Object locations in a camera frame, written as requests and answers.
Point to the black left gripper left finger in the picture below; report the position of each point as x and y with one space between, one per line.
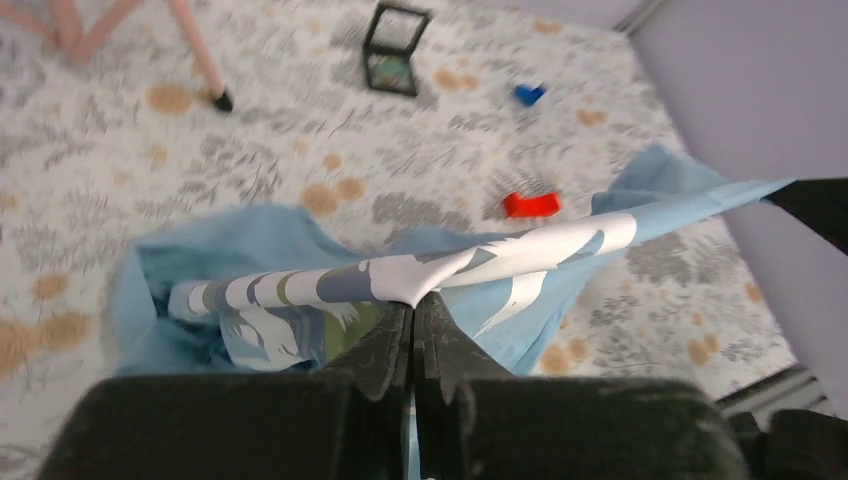
378 363

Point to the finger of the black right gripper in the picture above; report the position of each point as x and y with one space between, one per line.
819 204

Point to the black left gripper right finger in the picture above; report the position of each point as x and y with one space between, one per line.
446 357

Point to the light blue printed t-shirt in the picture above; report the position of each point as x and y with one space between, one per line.
265 289

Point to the black square brooch box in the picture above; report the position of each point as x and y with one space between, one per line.
388 66

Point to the small red plastic piece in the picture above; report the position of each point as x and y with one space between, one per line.
517 206

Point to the floral patterned table mat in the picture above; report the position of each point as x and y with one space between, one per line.
89 163

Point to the small blue plastic piece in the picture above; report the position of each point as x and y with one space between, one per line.
528 95

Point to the pink music stand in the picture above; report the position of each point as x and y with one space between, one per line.
112 41

